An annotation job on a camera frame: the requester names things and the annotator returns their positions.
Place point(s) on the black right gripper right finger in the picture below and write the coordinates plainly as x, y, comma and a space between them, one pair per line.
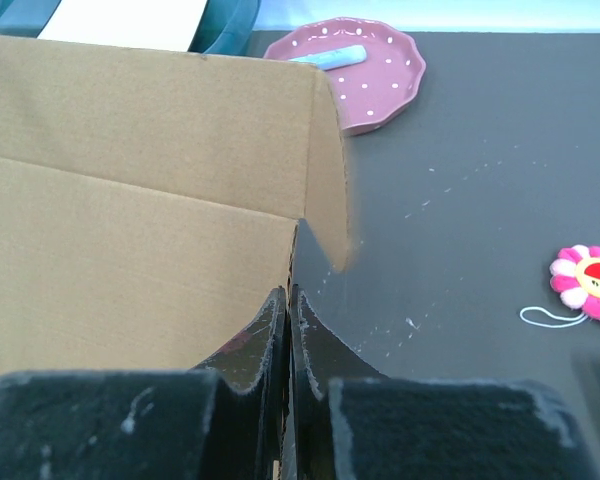
353, 422

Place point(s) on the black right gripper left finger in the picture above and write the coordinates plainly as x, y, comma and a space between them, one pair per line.
221, 419

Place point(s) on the brown cardboard box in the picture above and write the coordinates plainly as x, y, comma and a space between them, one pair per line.
149, 200

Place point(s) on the pink flower toy right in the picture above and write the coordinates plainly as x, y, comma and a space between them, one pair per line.
575, 278

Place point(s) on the pink dotted plate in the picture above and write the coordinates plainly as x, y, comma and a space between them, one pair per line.
379, 86

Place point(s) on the light blue chalk stick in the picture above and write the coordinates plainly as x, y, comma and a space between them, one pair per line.
336, 58

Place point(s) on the teal plastic basin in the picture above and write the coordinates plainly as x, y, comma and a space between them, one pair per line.
225, 28

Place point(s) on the white paper sheet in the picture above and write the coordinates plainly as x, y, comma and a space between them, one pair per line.
168, 25

